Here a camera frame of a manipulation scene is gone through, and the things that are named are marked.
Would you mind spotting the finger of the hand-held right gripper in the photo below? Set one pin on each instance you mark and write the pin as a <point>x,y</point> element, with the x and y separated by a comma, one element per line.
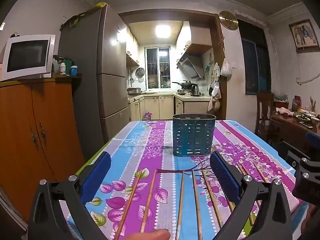
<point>313,138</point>
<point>308,182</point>

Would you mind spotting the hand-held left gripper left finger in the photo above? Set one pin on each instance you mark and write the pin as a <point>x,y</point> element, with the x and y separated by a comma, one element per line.
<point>96,177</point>

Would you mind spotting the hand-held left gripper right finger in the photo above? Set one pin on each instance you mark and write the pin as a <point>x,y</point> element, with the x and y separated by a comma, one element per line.
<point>223,177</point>

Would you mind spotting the row of wooden chopsticks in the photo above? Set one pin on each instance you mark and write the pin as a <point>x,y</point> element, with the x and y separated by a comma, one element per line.
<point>196,205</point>

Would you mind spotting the blue perforated utensil holder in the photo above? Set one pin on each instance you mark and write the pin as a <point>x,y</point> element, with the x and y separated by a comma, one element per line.
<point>193,135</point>

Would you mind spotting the person's left hand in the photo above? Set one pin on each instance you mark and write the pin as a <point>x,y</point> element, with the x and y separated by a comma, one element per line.
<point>150,235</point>

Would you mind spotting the dark wooden side table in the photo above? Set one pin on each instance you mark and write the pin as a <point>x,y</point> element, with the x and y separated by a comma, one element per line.
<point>292,130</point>

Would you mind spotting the red bottle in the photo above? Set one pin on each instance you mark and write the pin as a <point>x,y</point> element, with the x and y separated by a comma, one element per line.
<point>296,103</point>

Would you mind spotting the pink cloth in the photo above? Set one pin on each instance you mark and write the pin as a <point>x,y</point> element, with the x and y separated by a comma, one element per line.
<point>283,111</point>

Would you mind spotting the wooden chair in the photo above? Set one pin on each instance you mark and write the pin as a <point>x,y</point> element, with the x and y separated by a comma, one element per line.
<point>264,110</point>

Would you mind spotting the floral tablecloth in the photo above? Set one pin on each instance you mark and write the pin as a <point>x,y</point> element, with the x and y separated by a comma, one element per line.
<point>155,140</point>

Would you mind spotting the colourful floor toy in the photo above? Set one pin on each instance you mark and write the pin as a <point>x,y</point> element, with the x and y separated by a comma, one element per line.
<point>147,116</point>

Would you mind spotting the hanging cloth bags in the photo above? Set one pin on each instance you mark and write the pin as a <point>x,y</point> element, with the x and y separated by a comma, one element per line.
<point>215,97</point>

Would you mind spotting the orange wooden cabinet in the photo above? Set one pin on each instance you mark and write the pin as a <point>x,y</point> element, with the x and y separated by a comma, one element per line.
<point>25,130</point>

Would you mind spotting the steel kettle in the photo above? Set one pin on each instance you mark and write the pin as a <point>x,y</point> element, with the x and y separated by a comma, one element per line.
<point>195,90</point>

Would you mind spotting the steel pot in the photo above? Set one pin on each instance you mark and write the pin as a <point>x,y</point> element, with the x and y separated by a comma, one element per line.
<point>134,91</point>

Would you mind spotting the beige lower kitchen cabinets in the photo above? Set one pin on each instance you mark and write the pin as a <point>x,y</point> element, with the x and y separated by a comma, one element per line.
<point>160,107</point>

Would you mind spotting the dark window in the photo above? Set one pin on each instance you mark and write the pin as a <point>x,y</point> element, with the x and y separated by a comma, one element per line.
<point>255,62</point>

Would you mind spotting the black wok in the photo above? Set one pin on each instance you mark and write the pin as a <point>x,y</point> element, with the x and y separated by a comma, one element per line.
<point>185,83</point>

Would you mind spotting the white plastic bag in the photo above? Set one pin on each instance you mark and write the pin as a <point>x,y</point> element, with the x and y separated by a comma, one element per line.
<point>226,68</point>

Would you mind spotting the white bottle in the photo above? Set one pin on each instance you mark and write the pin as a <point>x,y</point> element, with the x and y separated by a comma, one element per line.
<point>62,68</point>

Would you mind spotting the steel range hood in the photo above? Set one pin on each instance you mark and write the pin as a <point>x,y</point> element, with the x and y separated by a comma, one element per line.
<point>190,66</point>

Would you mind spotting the green container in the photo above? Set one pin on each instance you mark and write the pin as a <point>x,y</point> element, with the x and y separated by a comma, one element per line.
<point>68,63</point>

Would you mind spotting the grey refrigerator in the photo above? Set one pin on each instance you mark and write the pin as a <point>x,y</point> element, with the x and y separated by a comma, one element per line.
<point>110,55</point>

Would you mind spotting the barred kitchen window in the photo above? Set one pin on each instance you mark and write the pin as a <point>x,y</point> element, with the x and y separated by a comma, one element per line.
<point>157,67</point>

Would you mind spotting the white microwave oven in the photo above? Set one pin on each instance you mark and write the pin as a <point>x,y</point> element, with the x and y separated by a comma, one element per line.
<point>25,55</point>

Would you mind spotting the upper cabinet above hood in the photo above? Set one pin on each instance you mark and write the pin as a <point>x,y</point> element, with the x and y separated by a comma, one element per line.
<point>185,40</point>

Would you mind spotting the ceiling light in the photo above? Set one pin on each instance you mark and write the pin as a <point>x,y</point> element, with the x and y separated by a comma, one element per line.
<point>162,31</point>

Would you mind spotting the yellow-green bag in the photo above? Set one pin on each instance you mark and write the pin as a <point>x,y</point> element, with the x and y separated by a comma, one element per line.
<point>100,5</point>

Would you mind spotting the framed wall picture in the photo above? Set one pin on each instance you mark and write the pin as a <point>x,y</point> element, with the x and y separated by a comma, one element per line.
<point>303,35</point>

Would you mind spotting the beige upper wall cabinets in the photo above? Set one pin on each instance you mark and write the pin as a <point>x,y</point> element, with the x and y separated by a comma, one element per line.
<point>131,47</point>

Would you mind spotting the gold wall clock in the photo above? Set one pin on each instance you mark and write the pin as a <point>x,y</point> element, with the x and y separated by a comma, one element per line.
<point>228,20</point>

